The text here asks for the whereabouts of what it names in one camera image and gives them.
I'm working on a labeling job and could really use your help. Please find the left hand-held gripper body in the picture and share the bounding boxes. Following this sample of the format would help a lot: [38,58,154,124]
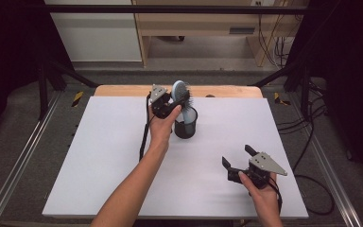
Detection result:
[149,83,178,120]

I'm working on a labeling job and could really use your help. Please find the light blue hairbrush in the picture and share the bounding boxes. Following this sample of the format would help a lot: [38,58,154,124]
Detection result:
[170,79,195,126]

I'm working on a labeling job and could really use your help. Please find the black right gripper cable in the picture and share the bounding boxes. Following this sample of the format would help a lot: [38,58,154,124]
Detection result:
[268,173,336,217]

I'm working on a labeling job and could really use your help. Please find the black mesh cup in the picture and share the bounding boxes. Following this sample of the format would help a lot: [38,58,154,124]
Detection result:
[173,106,199,140]

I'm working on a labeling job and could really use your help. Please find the black horizontal frame bar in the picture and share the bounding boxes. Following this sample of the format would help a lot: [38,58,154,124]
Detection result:
[22,4,310,15]

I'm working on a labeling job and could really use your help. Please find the white cabinet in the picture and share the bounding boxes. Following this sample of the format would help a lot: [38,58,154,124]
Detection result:
[43,0,143,63]

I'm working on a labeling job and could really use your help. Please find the metal floor rail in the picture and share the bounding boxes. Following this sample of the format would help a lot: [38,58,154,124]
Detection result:
[286,94,363,227]
[0,92,61,227]

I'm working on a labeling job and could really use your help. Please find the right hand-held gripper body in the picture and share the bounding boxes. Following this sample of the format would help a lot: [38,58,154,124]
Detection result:
[227,151,288,190]

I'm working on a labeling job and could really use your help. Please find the hanging cables behind desk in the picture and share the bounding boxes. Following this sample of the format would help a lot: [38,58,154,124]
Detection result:
[255,0,304,69]

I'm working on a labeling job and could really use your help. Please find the white table board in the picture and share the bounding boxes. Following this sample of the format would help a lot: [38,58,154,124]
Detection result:
[42,96,310,220]

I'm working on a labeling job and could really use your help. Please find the black curtain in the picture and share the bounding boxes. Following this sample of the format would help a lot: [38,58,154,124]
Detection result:
[285,0,363,193]
[0,0,74,149]

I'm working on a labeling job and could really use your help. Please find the person's right hand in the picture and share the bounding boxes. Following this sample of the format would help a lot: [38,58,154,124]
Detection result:
[237,170,282,207]

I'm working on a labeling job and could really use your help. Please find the person's left hand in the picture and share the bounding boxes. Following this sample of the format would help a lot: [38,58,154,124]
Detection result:
[147,104,183,149]

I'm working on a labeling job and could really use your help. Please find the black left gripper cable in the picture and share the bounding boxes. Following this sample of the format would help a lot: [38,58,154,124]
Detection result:
[138,92,155,163]

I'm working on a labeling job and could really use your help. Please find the black frame strut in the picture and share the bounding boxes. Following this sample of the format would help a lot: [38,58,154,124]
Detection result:
[37,59,100,121]
[248,60,312,121]

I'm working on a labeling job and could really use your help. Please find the black floor cables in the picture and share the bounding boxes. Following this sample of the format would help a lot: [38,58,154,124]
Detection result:
[276,78,329,173]

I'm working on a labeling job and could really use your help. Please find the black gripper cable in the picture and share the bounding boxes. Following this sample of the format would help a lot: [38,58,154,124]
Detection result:
[268,173,336,217]
[138,92,155,163]

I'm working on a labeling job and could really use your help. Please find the wooden desk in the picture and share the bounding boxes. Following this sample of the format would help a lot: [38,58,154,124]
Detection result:
[131,0,310,68]

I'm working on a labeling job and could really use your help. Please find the wooden table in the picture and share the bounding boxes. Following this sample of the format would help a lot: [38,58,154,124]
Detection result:
[94,84,264,99]

